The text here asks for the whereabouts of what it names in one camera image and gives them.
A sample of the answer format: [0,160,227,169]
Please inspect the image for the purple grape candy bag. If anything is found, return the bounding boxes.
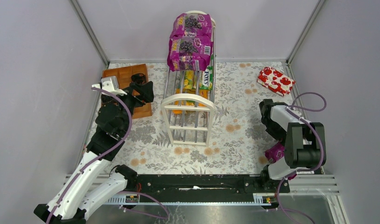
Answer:
[264,142,285,163]
[167,36,214,71]
[170,13,213,39]

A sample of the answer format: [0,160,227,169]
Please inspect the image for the yellow green candy bag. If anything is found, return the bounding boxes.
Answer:
[183,66,214,91]

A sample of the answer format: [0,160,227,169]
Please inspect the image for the purple grape candy bag front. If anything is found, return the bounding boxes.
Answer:
[167,36,214,71]

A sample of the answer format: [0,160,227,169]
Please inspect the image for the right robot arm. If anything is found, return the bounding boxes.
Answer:
[259,99,326,192]

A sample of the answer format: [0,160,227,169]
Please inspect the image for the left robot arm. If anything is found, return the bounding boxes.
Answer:
[34,76,154,224]

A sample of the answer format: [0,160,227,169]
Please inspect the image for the cream and metal shelf rack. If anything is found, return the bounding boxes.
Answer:
[160,10,216,147]

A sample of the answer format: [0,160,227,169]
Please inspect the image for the brown wooden compartment tray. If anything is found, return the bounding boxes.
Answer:
[102,64,152,119]

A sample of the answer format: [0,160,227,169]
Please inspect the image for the floral table mat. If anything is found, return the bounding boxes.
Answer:
[102,62,292,174]

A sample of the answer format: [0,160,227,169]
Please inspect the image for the red white heart bag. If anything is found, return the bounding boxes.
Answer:
[257,67,296,96]

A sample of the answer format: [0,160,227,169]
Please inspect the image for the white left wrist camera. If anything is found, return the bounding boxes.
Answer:
[91,76,127,96]

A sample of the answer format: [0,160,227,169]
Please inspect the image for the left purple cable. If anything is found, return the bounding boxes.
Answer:
[46,86,133,224]

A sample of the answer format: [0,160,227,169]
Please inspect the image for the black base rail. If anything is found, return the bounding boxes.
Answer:
[123,174,290,204]

